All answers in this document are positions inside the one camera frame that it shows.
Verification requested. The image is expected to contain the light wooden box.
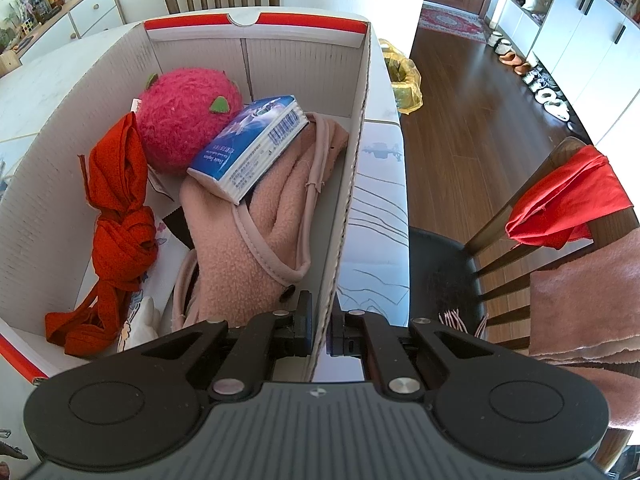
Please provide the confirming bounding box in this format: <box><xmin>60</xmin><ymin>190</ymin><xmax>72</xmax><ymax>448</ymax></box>
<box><xmin>0</xmin><ymin>50</ymin><xmax>23</xmax><ymax>77</ymax></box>

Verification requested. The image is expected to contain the red cloth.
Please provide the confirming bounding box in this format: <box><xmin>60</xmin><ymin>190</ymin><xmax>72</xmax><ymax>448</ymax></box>
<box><xmin>505</xmin><ymin>145</ymin><xmax>633</xmax><ymax>251</ymax></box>

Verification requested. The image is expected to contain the red cardboard box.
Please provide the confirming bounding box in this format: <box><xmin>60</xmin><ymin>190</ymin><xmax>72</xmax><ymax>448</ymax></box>
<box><xmin>0</xmin><ymin>7</ymin><xmax>373</xmax><ymax>386</ymax></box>

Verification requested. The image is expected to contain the pink plush ball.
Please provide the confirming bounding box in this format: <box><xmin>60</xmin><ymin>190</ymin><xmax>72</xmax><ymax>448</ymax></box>
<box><xmin>135</xmin><ymin>67</ymin><xmax>246</xmax><ymax>176</ymax></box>

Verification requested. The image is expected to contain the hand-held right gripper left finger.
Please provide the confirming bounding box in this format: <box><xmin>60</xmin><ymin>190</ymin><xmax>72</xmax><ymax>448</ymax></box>
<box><xmin>142</xmin><ymin>290</ymin><xmax>315</xmax><ymax>402</ymax></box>

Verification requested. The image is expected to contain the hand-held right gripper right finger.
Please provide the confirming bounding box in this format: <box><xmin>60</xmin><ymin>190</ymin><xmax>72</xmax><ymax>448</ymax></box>
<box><xmin>327</xmin><ymin>299</ymin><xmax>503</xmax><ymax>402</ymax></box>

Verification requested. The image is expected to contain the white patterned tissue pack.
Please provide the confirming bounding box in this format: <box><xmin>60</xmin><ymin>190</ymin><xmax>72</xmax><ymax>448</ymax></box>
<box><xmin>117</xmin><ymin>215</ymin><xmax>193</xmax><ymax>353</ymax></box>

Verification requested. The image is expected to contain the dark wooden chair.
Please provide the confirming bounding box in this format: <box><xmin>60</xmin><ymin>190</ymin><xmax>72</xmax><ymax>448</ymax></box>
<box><xmin>409</xmin><ymin>137</ymin><xmax>640</xmax><ymax>361</ymax></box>

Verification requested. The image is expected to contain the white sideboard cabinet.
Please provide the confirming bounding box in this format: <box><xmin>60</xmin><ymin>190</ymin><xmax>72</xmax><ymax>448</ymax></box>
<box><xmin>0</xmin><ymin>0</ymin><xmax>126</xmax><ymax>66</ymax></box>

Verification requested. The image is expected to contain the red patterned rug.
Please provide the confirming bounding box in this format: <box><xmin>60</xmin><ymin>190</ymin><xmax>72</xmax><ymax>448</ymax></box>
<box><xmin>417</xmin><ymin>2</ymin><xmax>493</xmax><ymax>43</ymax></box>

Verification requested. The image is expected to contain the blue tissue pack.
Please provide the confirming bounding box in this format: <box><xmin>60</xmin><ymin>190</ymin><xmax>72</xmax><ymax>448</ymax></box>
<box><xmin>187</xmin><ymin>95</ymin><xmax>308</xmax><ymax>206</ymax></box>

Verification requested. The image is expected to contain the yellow plastic bag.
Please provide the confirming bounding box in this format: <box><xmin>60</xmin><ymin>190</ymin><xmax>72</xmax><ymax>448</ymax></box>
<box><xmin>379</xmin><ymin>39</ymin><xmax>423</xmax><ymax>114</ymax></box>

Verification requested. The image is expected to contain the pink fleece garment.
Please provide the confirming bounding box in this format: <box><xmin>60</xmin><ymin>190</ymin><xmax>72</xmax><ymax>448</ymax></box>
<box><xmin>170</xmin><ymin>112</ymin><xmax>351</xmax><ymax>336</ymax></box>

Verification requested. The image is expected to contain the pink blanket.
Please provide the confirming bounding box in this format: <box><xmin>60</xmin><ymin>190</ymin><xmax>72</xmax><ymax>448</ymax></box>
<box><xmin>527</xmin><ymin>240</ymin><xmax>640</xmax><ymax>431</ymax></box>

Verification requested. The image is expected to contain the red fabric strap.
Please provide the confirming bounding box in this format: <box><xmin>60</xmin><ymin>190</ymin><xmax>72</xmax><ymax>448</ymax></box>
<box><xmin>45</xmin><ymin>112</ymin><xmax>158</xmax><ymax>358</ymax></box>

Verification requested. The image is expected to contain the white wall cabinet unit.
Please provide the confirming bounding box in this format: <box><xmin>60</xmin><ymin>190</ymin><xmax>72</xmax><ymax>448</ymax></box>
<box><xmin>492</xmin><ymin>0</ymin><xmax>640</xmax><ymax>146</ymax></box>

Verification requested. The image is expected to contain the row of shoes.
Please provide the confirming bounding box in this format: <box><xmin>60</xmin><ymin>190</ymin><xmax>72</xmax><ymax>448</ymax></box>
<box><xmin>487</xmin><ymin>30</ymin><xmax>573</xmax><ymax>122</ymax></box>

